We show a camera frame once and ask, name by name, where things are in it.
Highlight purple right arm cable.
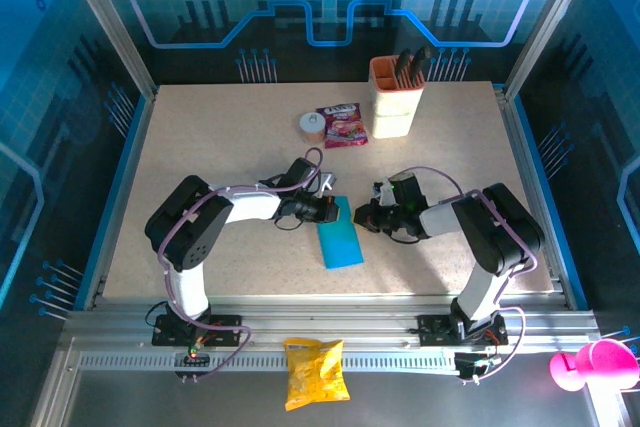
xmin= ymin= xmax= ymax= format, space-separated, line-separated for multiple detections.
xmin=394 ymin=165 xmax=540 ymax=386

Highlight small tin can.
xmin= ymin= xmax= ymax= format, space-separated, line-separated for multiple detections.
xmin=298 ymin=111 xmax=328 ymax=147

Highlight cream knife holder orange rim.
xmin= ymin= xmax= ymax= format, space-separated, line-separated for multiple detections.
xmin=368 ymin=56 xmax=426 ymax=140

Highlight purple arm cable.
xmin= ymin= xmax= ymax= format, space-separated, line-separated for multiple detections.
xmin=144 ymin=147 xmax=324 ymax=384
xmin=394 ymin=165 xmax=540 ymax=386

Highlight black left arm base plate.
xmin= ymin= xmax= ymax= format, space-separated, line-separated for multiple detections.
xmin=151 ymin=314 xmax=243 ymax=347

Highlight aluminium side rail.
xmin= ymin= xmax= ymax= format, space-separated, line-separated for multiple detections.
xmin=493 ymin=84 xmax=577 ymax=312

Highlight pink plastic object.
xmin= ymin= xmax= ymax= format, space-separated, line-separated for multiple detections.
xmin=549 ymin=339 xmax=640 ymax=392

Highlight black knife handle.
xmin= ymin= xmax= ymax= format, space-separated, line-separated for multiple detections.
xmin=410 ymin=45 xmax=432 ymax=84
xmin=397 ymin=48 xmax=413 ymax=86

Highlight long aluminium frame rail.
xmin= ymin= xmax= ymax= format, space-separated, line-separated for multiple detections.
xmin=64 ymin=293 xmax=601 ymax=348

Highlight small circuit board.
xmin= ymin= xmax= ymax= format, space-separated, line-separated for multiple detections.
xmin=453 ymin=350 xmax=501 ymax=384
xmin=172 ymin=344 xmax=214 ymax=384

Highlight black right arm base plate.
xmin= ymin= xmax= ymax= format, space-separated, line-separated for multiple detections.
xmin=417 ymin=314 xmax=509 ymax=347

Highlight aluminium frame post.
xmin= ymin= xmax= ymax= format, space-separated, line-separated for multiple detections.
xmin=53 ymin=0 xmax=160 ymax=101
xmin=503 ymin=0 xmax=604 ymax=98

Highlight yellow chips bag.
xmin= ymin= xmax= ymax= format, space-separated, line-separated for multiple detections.
xmin=282 ymin=337 xmax=351 ymax=412

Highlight slotted grey cable duct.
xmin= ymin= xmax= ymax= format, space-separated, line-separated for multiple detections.
xmin=77 ymin=350 xmax=464 ymax=374

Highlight blue paper sheet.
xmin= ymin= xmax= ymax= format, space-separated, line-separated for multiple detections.
xmin=317 ymin=195 xmax=365 ymax=270

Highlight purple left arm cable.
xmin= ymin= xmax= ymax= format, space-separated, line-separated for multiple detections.
xmin=144 ymin=147 xmax=324 ymax=384

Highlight purple candy bag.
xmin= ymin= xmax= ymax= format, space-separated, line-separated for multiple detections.
xmin=315 ymin=101 xmax=370 ymax=150

